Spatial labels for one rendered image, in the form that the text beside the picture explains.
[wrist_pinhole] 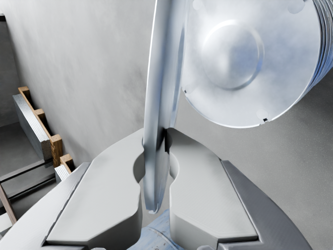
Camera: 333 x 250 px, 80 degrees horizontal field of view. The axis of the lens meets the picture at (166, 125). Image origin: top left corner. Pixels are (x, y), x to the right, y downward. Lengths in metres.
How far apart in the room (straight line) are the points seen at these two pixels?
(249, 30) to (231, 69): 0.07
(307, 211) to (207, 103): 0.61
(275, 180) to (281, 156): 0.11
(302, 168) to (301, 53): 0.52
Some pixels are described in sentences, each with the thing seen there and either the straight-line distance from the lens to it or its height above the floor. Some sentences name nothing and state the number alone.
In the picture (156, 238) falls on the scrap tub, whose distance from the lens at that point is 1.01.
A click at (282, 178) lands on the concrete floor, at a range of 0.89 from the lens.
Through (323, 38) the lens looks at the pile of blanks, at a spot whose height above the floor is 0.31.
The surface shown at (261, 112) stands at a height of 0.33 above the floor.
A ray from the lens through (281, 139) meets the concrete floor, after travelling 0.81.
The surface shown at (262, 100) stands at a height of 0.33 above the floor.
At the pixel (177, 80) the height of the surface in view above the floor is 0.49.
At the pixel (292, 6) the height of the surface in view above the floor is 0.33.
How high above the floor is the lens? 0.71
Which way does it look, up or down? 40 degrees down
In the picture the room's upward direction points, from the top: 116 degrees counter-clockwise
